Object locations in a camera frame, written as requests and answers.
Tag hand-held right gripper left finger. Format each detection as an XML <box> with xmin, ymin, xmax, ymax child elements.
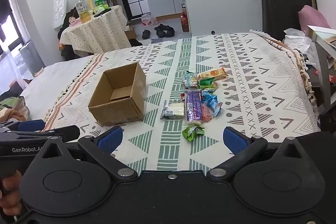
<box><xmin>34</xmin><ymin>126</ymin><xmax>138</xmax><ymax>180</ymax></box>

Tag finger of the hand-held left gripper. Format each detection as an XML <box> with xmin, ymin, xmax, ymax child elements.
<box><xmin>10</xmin><ymin>125</ymin><xmax>80</xmax><ymax>143</ymax></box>
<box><xmin>0</xmin><ymin>120</ymin><xmax>46</xmax><ymax>133</ymax></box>

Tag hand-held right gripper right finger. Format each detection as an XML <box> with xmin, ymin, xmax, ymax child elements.
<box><xmin>206</xmin><ymin>126</ymin><xmax>313</xmax><ymax>180</ymax></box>

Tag brown cardboard box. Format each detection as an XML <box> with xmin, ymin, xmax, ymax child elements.
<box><xmin>88</xmin><ymin>62</ymin><xmax>147</xmax><ymax>127</ymax></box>

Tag pink snack packet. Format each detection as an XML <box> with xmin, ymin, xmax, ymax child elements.
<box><xmin>201</xmin><ymin>106</ymin><xmax>214</xmax><ymax>122</ymax></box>

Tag blue snack packet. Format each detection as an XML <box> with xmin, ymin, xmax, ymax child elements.
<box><xmin>201</xmin><ymin>90</ymin><xmax>219</xmax><ymax>102</ymax></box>
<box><xmin>207</xmin><ymin>98</ymin><xmax>223</xmax><ymax>117</ymax></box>

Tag small light green snack packet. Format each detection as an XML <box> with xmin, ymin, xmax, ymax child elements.
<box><xmin>182</xmin><ymin>126</ymin><xmax>206</xmax><ymax>141</ymax></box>

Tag long purple snack packet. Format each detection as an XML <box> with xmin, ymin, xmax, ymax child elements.
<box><xmin>184</xmin><ymin>90</ymin><xmax>204</xmax><ymax>126</ymax></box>

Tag green triangular snack packet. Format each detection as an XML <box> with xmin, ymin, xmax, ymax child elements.
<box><xmin>199</xmin><ymin>77</ymin><xmax>216</xmax><ymax>89</ymax></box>

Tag white snack packet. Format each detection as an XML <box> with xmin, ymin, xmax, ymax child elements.
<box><xmin>161</xmin><ymin>100</ymin><xmax>185</xmax><ymax>120</ymax></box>

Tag orange cracker packet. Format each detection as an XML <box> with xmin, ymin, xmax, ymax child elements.
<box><xmin>198</xmin><ymin>67</ymin><xmax>229</xmax><ymax>81</ymax></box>

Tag blue sandwich cookie packet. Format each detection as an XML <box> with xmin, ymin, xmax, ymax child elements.
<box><xmin>182</xmin><ymin>71</ymin><xmax>200</xmax><ymax>88</ymax></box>

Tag person's left hand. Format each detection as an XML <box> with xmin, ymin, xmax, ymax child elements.
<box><xmin>0</xmin><ymin>170</ymin><xmax>24</xmax><ymax>217</ymax></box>

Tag green crumpled cloth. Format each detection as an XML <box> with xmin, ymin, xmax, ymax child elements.
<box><xmin>0</xmin><ymin>97</ymin><xmax>30</xmax><ymax>122</ymax></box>

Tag white bed sheet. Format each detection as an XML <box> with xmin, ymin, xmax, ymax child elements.
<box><xmin>20</xmin><ymin>55</ymin><xmax>95</xmax><ymax>125</ymax></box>

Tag grey floor appliance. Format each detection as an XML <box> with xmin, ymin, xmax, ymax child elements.
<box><xmin>18</xmin><ymin>40</ymin><xmax>45</xmax><ymax>80</ymax></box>

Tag patterned blanket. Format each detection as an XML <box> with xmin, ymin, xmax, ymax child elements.
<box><xmin>43</xmin><ymin>33</ymin><xmax>322</xmax><ymax>172</ymax></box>

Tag round table with dotted cloth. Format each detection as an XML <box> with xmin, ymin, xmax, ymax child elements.
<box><xmin>59</xmin><ymin>5</ymin><xmax>132</xmax><ymax>56</ymax></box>

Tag cardboard box on floor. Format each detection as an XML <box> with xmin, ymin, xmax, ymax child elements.
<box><xmin>125</xmin><ymin>26</ymin><xmax>137</xmax><ymax>39</ymax></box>

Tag black jacket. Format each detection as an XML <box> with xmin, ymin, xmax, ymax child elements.
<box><xmin>58</xmin><ymin>10</ymin><xmax>78</xmax><ymax>38</ymax></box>

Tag clear plastic packaging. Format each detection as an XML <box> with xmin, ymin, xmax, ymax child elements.
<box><xmin>54</xmin><ymin>0</ymin><xmax>67</xmax><ymax>29</ymax></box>

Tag white crumpled bag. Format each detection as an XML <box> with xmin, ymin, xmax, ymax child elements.
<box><xmin>283</xmin><ymin>28</ymin><xmax>313</xmax><ymax>54</ymax></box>

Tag clear bottle with yellow liquid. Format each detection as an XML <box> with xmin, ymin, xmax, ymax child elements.
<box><xmin>75</xmin><ymin>0</ymin><xmax>90</xmax><ymax>24</ymax></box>

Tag white side table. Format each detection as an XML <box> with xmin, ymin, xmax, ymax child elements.
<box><xmin>307</xmin><ymin>25</ymin><xmax>336</xmax><ymax>109</ymax></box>

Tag black flat device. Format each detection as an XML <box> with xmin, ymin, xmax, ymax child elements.
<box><xmin>94</xmin><ymin>9</ymin><xmax>113</xmax><ymax>18</ymax></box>

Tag pink water bottle pack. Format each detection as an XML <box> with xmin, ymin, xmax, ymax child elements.
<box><xmin>141</xmin><ymin>13</ymin><xmax>157</xmax><ymax>26</ymax></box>

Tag dark hanging clothes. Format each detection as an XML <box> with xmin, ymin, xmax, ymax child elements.
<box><xmin>0</xmin><ymin>0</ymin><xmax>13</xmax><ymax>25</ymax></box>

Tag red drink bottle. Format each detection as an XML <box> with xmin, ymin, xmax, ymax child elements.
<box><xmin>181</xmin><ymin>12</ymin><xmax>190</xmax><ymax>32</ymax></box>

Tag pink pillow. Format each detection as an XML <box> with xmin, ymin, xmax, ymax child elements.
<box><xmin>298</xmin><ymin>5</ymin><xmax>331</xmax><ymax>35</ymax></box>

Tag black chair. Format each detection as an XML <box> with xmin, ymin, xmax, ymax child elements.
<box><xmin>261</xmin><ymin>0</ymin><xmax>317</xmax><ymax>41</ymax></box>

